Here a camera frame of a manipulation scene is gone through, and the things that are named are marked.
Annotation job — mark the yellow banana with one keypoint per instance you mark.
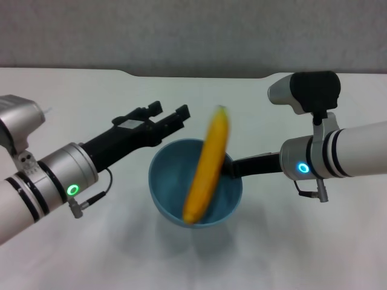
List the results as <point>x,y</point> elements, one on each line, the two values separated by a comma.
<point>211,157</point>

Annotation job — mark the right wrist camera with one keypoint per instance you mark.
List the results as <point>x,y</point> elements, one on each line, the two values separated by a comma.
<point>308,90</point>

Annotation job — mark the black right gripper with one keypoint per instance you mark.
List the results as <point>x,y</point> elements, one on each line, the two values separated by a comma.
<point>257,166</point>

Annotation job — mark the blue bowl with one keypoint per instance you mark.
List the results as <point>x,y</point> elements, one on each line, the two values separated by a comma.
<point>169,175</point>

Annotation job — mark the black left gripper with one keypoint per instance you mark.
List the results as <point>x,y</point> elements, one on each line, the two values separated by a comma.
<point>121,142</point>

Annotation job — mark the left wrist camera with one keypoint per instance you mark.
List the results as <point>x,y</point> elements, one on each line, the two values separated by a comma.
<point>18,121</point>

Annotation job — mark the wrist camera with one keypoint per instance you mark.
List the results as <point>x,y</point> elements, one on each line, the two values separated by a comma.
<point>308,90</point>
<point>18,121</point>

